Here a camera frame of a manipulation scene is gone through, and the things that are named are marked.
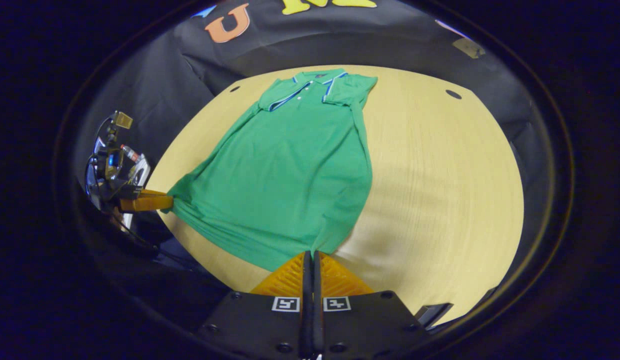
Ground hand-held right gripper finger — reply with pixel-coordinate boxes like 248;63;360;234
197;251;313;358
314;251;431;358

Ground green T-shirt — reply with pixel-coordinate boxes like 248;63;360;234
161;68;378;272

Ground black backdrop cloth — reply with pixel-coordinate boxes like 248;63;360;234
72;0;561;281

